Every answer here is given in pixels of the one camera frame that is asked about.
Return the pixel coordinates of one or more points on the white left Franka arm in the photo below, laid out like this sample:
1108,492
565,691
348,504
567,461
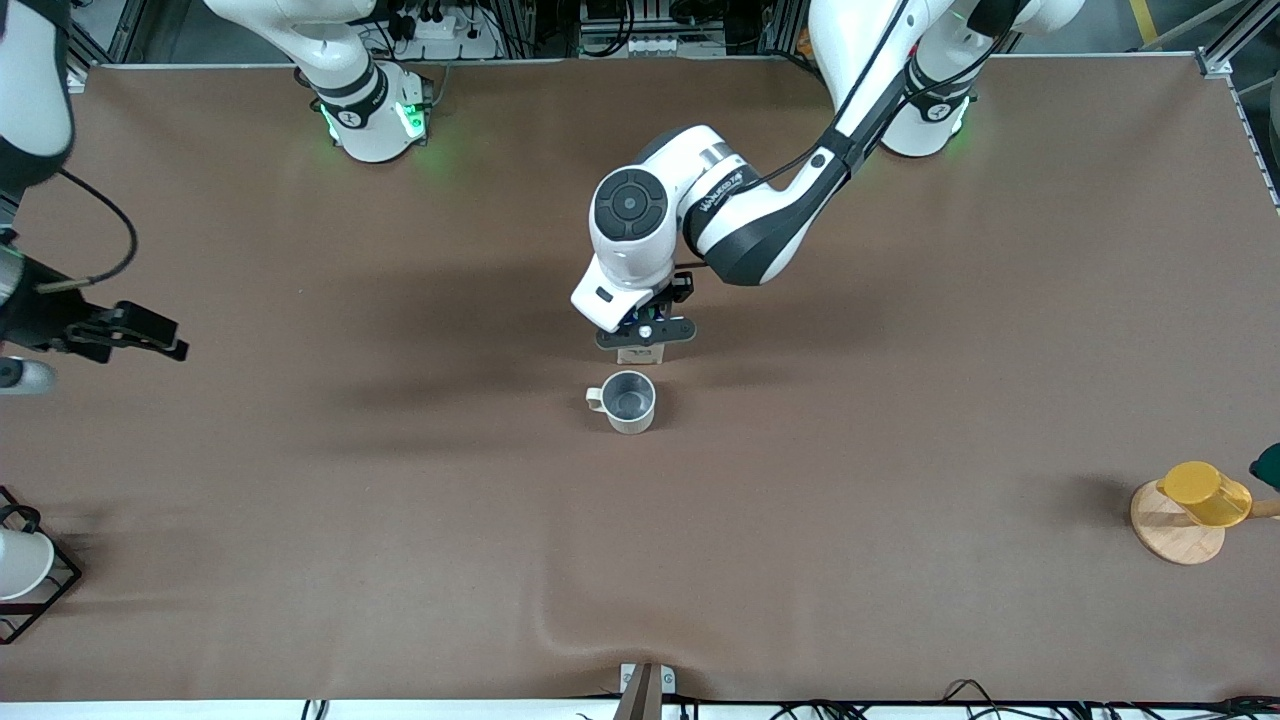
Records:
640,230

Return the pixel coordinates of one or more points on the aluminium frame profile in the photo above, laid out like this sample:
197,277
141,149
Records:
100,35

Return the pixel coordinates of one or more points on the dark green object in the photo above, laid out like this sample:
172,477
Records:
1268,467

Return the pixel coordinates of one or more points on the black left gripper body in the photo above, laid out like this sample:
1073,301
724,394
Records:
681,287

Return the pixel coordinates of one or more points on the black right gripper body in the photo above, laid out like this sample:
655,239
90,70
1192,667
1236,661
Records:
35,314

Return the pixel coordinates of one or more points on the round wooden mug stand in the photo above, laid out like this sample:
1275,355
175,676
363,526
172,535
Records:
1175,540

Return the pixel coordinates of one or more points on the small white power strip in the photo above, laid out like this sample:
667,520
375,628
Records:
652,45

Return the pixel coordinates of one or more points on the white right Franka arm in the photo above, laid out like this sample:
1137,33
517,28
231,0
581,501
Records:
360,110

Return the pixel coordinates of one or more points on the metal table clamp bracket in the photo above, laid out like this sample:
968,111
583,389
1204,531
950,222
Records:
645,690

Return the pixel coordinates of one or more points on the white power strip with plugs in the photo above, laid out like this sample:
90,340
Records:
450,32

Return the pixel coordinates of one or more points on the bag of orange snacks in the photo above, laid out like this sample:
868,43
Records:
803,42

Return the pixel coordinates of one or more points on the yellow cup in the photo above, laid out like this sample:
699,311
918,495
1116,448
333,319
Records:
1205,493

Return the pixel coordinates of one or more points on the white cup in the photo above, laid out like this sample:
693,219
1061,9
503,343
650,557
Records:
20,565

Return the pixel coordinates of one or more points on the blue white milk carton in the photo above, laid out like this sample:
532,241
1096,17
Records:
640,356

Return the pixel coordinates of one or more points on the beige ceramic mug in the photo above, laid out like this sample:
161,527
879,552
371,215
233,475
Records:
630,402

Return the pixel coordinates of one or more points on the brown table cloth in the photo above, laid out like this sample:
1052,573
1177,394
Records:
640,500

